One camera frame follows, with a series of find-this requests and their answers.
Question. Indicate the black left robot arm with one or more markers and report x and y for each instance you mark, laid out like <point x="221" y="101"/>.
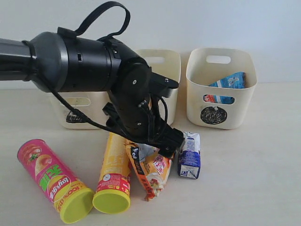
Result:
<point x="57" y="64"/>

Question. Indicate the blue white milk carton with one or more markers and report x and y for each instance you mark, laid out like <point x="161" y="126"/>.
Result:
<point x="189" y="157"/>

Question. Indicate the yellow chips can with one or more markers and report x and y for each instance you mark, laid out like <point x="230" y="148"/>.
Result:
<point x="112" y="193"/>

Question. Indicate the orange snack bag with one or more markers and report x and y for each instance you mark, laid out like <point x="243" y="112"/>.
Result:
<point x="151" y="168"/>

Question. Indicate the pink chips can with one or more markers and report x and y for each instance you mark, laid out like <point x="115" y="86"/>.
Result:
<point x="70" y="197"/>

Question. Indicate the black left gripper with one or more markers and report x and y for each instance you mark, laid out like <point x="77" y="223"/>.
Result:
<point x="135" y="96"/>

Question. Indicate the cream bin square mark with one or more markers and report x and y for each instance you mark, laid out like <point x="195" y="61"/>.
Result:
<point x="168" y="64"/>

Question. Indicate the blue snack bag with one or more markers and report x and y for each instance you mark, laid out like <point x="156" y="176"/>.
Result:
<point x="234" y="81"/>

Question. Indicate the cream bin circle mark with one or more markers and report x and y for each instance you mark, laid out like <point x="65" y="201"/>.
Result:
<point x="208" y="65"/>

